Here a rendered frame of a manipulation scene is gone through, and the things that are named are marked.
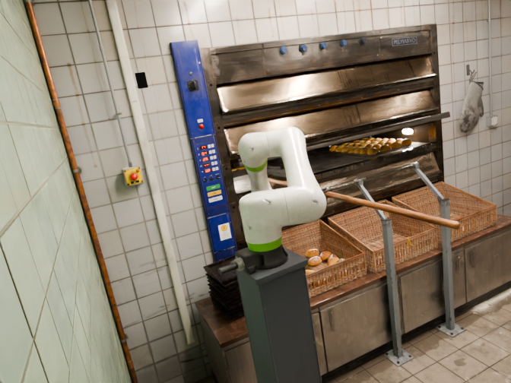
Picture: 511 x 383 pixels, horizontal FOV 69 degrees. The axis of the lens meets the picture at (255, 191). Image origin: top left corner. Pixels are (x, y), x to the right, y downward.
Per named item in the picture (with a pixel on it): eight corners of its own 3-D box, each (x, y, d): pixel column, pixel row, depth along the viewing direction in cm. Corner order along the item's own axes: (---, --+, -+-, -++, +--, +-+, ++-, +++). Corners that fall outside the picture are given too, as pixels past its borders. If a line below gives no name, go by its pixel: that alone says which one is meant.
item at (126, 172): (125, 185, 214) (121, 168, 212) (143, 181, 218) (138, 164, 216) (126, 187, 208) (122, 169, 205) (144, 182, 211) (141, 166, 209)
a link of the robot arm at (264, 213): (292, 247, 124) (284, 193, 120) (246, 254, 125) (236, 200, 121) (289, 234, 137) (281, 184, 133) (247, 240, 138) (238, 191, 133)
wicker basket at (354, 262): (257, 277, 258) (250, 240, 252) (324, 252, 279) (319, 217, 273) (292, 307, 215) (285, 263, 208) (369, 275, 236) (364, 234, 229)
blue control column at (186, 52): (177, 271, 434) (133, 82, 384) (191, 267, 439) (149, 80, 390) (237, 366, 259) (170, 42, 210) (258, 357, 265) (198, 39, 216)
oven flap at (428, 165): (244, 233, 249) (235, 204, 251) (438, 173, 314) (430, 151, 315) (246, 232, 245) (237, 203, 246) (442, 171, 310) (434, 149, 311)
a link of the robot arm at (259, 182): (249, 175, 168) (271, 166, 169) (239, 156, 173) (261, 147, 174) (257, 207, 201) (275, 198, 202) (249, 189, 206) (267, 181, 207)
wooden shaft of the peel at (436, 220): (461, 229, 136) (461, 221, 136) (456, 231, 135) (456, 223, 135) (257, 177, 289) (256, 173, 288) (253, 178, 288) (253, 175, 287)
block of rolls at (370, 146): (328, 151, 356) (327, 146, 355) (367, 141, 373) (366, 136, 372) (371, 155, 301) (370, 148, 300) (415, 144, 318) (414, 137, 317)
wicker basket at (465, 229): (392, 229, 300) (389, 197, 294) (442, 211, 321) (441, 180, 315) (444, 246, 257) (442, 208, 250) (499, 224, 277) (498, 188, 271)
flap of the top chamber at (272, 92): (222, 115, 231) (213, 85, 233) (433, 78, 296) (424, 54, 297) (224, 113, 227) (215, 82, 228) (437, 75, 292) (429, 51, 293)
